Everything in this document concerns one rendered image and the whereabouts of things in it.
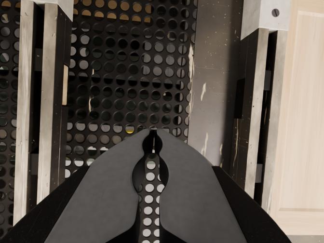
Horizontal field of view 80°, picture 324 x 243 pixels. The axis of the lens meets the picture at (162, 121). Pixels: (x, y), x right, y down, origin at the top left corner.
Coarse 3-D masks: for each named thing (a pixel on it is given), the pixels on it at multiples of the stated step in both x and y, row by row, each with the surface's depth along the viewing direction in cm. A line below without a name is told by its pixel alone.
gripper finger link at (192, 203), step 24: (168, 144) 11; (168, 168) 9; (192, 168) 9; (168, 192) 8; (192, 192) 8; (216, 192) 8; (168, 216) 7; (192, 216) 7; (216, 216) 7; (168, 240) 6; (192, 240) 6; (216, 240) 6; (240, 240) 6
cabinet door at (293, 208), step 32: (320, 0) 43; (288, 32) 43; (320, 32) 44; (288, 64) 43; (320, 64) 44; (288, 96) 44; (320, 96) 45; (288, 128) 44; (320, 128) 45; (288, 160) 45; (320, 160) 46; (288, 192) 45; (320, 192) 46; (288, 224) 45; (320, 224) 46
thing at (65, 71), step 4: (64, 68) 38; (64, 72) 38; (64, 76) 38; (64, 80) 39; (64, 84) 39; (64, 88) 39; (64, 92) 39; (64, 96) 39; (64, 100) 39; (64, 104) 39
